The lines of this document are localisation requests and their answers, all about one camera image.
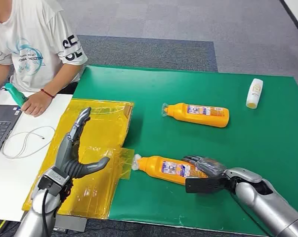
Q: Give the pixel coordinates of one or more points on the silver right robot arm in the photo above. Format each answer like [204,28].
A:
[265,202]

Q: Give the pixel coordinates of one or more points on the white board sheet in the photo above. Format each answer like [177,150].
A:
[10,183]

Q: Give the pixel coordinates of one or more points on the grey laptop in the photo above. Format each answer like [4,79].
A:
[1,126]

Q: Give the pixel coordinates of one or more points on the person's left forearm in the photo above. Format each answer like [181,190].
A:
[62,78]

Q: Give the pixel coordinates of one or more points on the green table mat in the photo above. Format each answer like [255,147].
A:
[213,147]

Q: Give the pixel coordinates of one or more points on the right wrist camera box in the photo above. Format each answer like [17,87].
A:
[203,184]

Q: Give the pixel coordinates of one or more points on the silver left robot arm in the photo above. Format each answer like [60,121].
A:
[35,216]

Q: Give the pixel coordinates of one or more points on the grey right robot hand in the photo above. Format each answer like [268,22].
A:
[209,166]

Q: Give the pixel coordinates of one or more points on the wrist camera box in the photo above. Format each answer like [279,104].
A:
[203,184]
[55,178]

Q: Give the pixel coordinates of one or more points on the yellow transparent plastic film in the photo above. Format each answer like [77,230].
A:
[99,137]

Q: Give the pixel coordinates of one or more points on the orange bottle with clear cap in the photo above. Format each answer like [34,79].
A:
[161,168]
[200,116]

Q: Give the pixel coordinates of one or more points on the person's left hand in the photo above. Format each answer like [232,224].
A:
[36,104]

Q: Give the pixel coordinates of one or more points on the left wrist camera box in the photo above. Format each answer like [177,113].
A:
[55,178]

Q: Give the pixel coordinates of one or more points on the small white bottle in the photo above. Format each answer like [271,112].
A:
[254,93]

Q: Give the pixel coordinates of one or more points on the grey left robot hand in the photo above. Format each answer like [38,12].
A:
[67,153]

